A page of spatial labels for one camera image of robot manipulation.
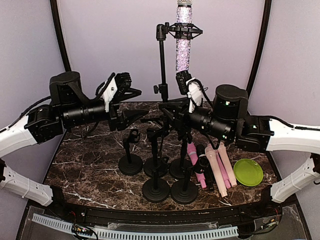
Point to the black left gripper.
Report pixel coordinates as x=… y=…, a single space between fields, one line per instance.
x=127 y=116

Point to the white cable duct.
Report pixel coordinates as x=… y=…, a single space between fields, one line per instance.
x=134 y=232

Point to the black front rail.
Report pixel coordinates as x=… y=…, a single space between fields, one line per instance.
x=241 y=214

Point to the small beige microphone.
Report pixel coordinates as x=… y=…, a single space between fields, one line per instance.
x=211 y=155

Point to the black microphone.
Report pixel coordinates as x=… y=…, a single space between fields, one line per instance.
x=204 y=167

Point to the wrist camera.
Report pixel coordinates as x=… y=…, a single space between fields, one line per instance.
x=113 y=90
x=192 y=88

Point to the black stand with clip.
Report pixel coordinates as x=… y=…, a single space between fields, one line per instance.
x=179 y=166

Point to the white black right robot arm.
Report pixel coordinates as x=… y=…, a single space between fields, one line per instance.
x=228 y=121

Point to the black stand of small beige microphone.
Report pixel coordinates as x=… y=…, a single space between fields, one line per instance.
x=130 y=164

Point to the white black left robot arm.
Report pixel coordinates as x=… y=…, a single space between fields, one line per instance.
x=69 y=107

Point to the beige microphone tall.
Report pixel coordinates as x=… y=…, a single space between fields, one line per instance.
x=227 y=164

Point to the green plate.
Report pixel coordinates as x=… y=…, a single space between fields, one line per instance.
x=248 y=172

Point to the glitter silver-head microphone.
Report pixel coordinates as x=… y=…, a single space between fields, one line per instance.
x=184 y=15

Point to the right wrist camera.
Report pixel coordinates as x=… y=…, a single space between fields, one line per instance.
x=192 y=88

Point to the black tripod shock-mount stand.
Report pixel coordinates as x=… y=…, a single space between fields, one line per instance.
x=162 y=30

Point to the black round-base stand front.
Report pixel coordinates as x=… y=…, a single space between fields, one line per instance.
x=184 y=191

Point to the black round-base stand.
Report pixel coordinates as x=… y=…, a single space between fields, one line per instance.
x=184 y=191
x=156 y=189

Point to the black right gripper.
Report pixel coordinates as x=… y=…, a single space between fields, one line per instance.
x=179 y=120

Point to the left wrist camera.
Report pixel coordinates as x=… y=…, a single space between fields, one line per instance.
x=113 y=90

